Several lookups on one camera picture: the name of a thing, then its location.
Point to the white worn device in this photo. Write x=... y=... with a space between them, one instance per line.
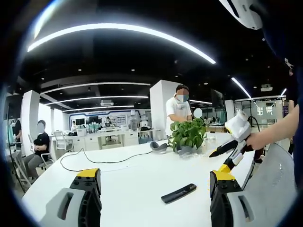
x=246 y=11

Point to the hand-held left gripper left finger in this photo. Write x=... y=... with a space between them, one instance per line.
x=88 y=196

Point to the short ceiling strip light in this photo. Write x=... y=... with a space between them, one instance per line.
x=241 y=88

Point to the grey plant pot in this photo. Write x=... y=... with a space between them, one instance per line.
x=187 y=150

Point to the green leafy plant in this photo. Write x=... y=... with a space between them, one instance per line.
x=189 y=132

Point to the black remote control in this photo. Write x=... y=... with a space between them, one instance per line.
x=178 y=193

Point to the grey mesh chair back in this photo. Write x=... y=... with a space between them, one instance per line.
x=272 y=186

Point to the person's right hand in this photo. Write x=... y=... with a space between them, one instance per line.
x=255 y=141

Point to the white office chair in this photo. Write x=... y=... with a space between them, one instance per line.
x=62 y=142

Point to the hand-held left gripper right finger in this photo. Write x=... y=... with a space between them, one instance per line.
x=221 y=196

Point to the ceiling air conditioner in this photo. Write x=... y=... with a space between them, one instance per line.
x=107 y=103

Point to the long curved ceiling light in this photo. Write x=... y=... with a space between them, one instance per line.
x=113 y=25

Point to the white counter cabinet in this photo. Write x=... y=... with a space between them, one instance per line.
x=106 y=139

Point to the person's dark shirt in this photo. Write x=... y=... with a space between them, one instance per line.
x=284 y=35

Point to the grey curved headset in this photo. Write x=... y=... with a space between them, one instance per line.
x=159 y=147

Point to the thin ceiling strip light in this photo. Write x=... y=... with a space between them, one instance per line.
x=99 y=98

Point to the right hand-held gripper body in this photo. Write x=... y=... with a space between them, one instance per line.
x=239 y=127

